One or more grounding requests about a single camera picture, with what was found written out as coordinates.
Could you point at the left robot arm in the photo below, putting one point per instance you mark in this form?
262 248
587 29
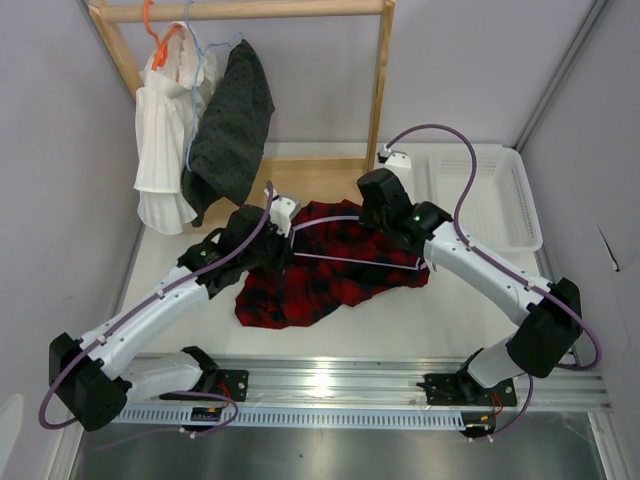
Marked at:
94 376

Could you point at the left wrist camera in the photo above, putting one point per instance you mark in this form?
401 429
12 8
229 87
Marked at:
282 212

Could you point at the wooden clothes rack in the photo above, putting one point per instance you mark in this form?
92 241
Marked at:
312 177

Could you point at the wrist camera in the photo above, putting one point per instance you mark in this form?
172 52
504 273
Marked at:
394 160
282 212

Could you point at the slotted cable duct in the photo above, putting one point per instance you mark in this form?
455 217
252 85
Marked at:
198 416

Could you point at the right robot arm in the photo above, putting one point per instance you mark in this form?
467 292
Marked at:
543 312

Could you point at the aluminium mounting rail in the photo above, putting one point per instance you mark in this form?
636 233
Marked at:
387 383

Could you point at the orange hanger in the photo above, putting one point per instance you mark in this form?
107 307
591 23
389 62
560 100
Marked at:
160 57

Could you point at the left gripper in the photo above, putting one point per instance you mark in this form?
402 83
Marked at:
285 251

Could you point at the white plastic basket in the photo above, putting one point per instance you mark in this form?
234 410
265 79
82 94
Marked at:
499 209

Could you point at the dark dotted garment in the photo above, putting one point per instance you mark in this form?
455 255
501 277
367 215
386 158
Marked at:
228 148

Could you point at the lilac plastic hanger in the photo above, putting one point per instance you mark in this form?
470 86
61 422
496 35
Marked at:
343 239

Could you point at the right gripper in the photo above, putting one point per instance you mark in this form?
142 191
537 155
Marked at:
366 217

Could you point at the white pleated garment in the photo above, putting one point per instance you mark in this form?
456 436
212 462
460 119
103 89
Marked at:
162 112

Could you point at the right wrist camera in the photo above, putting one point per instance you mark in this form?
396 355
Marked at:
394 160

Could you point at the light blue hanger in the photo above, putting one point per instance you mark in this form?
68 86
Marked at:
203 78

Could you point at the red plaid skirt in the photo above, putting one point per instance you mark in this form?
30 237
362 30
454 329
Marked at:
306 291

